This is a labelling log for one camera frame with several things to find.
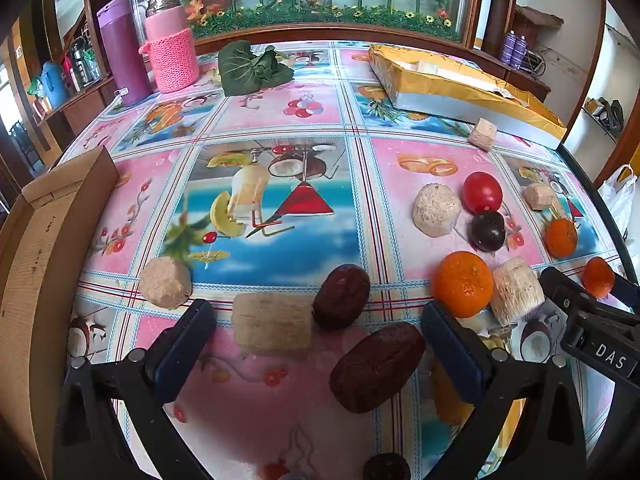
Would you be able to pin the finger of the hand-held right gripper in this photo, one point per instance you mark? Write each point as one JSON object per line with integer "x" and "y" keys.
{"x": 575, "y": 305}

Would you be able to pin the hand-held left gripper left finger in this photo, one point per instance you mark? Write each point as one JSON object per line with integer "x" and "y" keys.
{"x": 182, "y": 350}

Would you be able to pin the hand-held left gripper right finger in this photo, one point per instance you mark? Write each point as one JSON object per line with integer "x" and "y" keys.
{"x": 450, "y": 350}

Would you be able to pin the small orange mandarin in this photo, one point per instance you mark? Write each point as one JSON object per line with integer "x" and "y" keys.
{"x": 598, "y": 276}
{"x": 562, "y": 236}

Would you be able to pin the large orange mandarin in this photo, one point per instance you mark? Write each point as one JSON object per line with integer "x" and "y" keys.
{"x": 462, "y": 284}

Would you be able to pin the large dark red date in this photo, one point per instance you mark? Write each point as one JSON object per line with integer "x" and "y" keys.
{"x": 377, "y": 366}

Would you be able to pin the dark purple round fruit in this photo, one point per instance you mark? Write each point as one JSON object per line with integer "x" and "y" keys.
{"x": 487, "y": 231}

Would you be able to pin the brown cardboard tray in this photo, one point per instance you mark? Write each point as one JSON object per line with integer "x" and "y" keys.
{"x": 35, "y": 270}

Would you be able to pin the white plastic bag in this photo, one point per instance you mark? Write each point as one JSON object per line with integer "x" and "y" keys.
{"x": 617, "y": 197}

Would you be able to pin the red tomato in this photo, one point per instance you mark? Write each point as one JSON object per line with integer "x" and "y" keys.
{"x": 481, "y": 192}

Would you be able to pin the dark shoes on rack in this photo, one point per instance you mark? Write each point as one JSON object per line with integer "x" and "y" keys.
{"x": 609, "y": 112}

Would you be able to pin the yellow and white box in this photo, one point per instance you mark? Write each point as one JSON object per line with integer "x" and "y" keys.
{"x": 450, "y": 87}

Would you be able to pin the fruit print tablecloth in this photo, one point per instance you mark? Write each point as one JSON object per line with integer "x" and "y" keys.
{"x": 270, "y": 110}

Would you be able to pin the brown wicker basket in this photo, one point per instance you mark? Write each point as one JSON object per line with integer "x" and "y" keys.
{"x": 532, "y": 25}

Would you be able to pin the green leafy vegetable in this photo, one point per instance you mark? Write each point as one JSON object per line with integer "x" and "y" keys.
{"x": 240, "y": 67}

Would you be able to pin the bottle with pink knitted cover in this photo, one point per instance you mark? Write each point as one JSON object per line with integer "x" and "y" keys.
{"x": 172, "y": 55}

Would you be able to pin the blue plastic jug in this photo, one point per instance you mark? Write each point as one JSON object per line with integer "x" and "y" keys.
{"x": 52, "y": 84}

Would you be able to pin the steel vacuum flask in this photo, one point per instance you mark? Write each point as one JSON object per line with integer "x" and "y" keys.
{"x": 80, "y": 62}

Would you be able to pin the purple thermos bottle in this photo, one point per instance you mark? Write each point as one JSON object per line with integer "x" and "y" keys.
{"x": 122, "y": 50}

